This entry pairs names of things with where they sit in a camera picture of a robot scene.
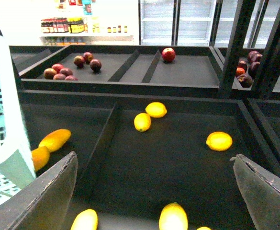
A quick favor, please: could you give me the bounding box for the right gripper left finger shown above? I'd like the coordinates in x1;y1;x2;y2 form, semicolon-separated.
0;152;78;230

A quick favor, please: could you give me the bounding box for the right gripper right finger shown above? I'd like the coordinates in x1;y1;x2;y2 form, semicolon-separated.
230;154;280;230

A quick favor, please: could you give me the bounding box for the light blue plastic basket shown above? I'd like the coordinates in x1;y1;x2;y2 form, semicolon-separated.
0;36;36;205

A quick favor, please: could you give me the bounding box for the yellow lemon front left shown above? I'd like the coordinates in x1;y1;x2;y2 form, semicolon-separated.
70;209;98;230

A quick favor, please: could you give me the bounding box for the yellow lemon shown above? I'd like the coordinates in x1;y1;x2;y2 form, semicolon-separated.
70;209;98;230
158;202;188;230
145;102;167;118
206;131;233;151
134;113;151;132

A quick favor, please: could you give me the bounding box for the orange yellow mango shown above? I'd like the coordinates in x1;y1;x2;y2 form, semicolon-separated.
38;129;71;153

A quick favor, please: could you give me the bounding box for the yellow lemon right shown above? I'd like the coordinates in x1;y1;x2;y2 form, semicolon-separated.
206;131;233;151

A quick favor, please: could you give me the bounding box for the yellow lemon middle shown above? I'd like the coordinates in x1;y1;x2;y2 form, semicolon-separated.
134;113;151;132

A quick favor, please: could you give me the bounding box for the yellow lemon back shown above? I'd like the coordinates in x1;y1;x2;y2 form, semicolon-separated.
145;102;167;118

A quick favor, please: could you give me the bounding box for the black lower display tray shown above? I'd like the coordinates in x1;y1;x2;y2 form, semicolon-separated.
19;90;280;230

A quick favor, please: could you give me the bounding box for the black display tray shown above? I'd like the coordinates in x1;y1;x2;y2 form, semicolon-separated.
10;45;223;98
19;90;280;230

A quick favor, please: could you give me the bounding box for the black upper display tray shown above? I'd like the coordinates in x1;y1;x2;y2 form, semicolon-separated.
10;45;223;98

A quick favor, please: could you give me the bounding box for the dark red plum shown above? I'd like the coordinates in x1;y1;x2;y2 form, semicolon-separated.
90;59;102;72

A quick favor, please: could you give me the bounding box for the red apple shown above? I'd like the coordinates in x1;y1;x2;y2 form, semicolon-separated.
161;47;176;63

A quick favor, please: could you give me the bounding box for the bottle shelf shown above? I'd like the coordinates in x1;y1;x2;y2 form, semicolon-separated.
37;0;139;46

